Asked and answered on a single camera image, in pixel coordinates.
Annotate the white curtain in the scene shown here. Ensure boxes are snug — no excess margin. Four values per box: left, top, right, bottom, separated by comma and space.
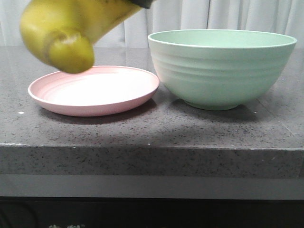
0, 0, 304, 48

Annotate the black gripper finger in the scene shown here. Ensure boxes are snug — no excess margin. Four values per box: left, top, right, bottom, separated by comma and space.
131, 0, 154, 9

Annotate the green bowl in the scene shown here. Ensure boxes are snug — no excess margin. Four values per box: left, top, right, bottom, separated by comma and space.
148, 29, 297, 110

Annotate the dark cabinet under counter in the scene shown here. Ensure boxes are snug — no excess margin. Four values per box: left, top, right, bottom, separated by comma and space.
0, 197, 304, 228

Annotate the yellow banana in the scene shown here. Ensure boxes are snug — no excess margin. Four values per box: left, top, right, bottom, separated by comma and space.
19, 0, 141, 74

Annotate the pink plate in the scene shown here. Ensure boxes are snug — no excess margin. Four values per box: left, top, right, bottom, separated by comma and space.
28, 66, 160, 117

